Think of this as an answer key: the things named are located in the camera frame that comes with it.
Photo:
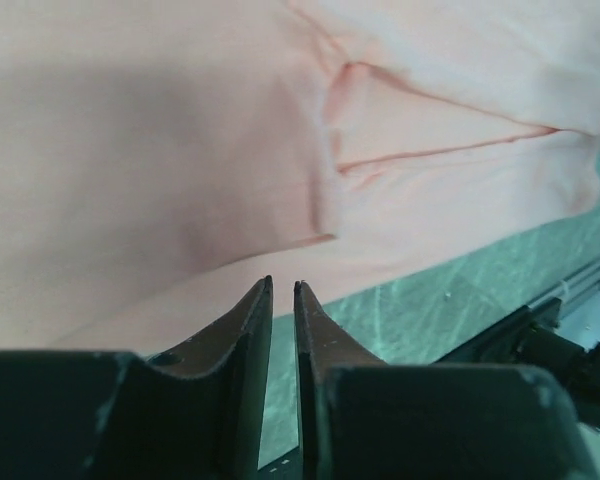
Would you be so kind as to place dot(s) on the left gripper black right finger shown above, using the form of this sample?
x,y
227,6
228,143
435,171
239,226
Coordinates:
x,y
361,418

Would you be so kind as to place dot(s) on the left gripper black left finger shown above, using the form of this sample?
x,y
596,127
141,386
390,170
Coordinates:
x,y
193,411

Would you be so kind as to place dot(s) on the salmon pink t shirt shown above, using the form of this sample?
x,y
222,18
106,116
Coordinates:
x,y
156,157

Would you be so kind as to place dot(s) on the black base crossbar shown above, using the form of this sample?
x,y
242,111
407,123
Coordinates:
x,y
528,336

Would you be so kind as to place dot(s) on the aluminium frame rail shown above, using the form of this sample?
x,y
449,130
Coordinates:
x,y
572,291

